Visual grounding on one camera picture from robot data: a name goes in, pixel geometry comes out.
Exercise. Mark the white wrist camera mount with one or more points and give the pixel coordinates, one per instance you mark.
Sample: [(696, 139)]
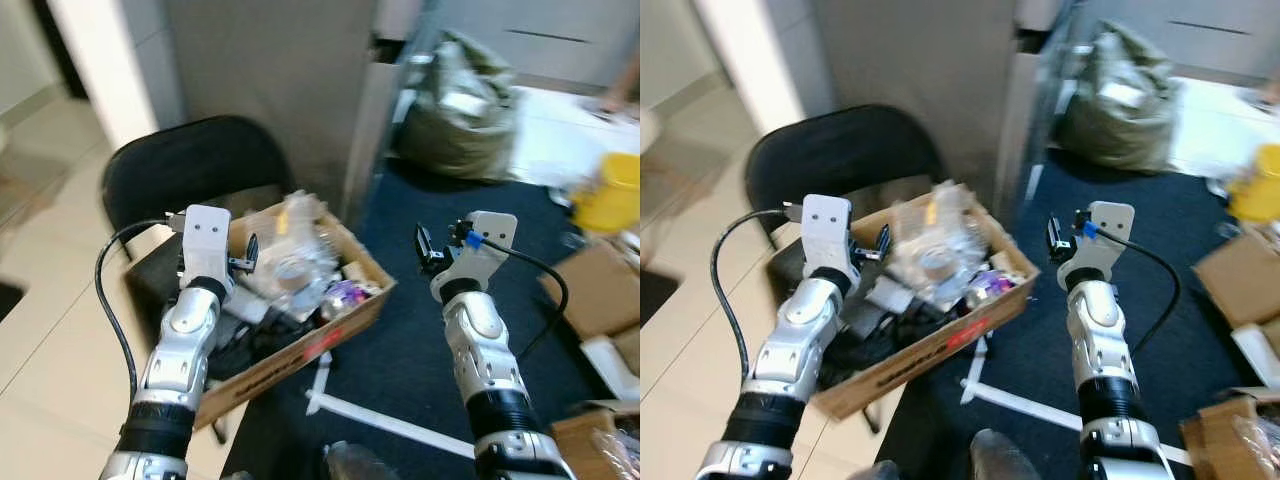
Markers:
[(206, 240), (1108, 245), (485, 255), (826, 230)]

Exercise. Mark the small plain cardboard box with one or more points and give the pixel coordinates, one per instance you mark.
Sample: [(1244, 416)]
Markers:
[(1245, 280), (600, 290)]

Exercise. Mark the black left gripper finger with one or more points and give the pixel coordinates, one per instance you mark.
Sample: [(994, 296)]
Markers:
[(252, 250), (882, 242)]

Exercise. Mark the yellow pedal bin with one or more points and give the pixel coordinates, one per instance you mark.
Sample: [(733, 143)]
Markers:
[(1258, 185), (610, 195)]

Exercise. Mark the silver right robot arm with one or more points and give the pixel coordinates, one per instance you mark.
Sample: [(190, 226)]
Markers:
[(480, 340), (1100, 320)]

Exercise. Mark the black floor mat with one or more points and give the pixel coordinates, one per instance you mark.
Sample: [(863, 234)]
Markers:
[(1025, 370), (400, 360)]

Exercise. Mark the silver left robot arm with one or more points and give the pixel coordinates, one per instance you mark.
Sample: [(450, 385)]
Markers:
[(800, 330), (185, 340)]

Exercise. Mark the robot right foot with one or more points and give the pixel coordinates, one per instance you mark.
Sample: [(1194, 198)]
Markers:
[(1005, 458), (360, 465)]

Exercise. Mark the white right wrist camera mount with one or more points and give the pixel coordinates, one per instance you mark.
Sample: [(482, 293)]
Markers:
[(485, 255), (1108, 245)]

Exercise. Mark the olive rubbish bag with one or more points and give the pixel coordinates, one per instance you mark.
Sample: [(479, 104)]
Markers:
[(1120, 110), (455, 120)]

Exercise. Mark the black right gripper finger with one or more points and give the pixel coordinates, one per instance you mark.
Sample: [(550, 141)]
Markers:
[(424, 248), (1054, 238)]

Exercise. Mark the grey metal cabinet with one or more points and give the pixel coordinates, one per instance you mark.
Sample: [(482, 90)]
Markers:
[(900, 70), (270, 80)]

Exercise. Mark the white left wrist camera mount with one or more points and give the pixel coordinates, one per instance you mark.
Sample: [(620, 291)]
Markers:
[(206, 240), (826, 230)]

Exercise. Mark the clear bubble wrap bundle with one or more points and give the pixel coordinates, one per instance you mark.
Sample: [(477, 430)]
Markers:
[(935, 240), (295, 250)]

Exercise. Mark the large cardboard box red label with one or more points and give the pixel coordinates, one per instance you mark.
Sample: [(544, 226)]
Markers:
[(930, 365), (320, 345)]

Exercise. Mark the white flat board piece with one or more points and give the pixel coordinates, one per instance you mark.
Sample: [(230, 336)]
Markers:
[(612, 365), (1262, 355)]

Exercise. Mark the purple wrapper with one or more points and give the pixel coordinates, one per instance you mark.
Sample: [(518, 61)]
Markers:
[(348, 296), (990, 288)]

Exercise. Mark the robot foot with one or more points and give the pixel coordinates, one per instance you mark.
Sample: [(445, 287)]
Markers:
[(1005, 458), (885, 472), (360, 465)]

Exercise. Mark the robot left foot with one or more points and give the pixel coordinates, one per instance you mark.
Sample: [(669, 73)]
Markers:
[(885, 472)]

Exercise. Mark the white floor tape strip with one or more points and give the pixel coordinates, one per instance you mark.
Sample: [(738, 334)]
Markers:
[(400, 428), (1030, 412)]

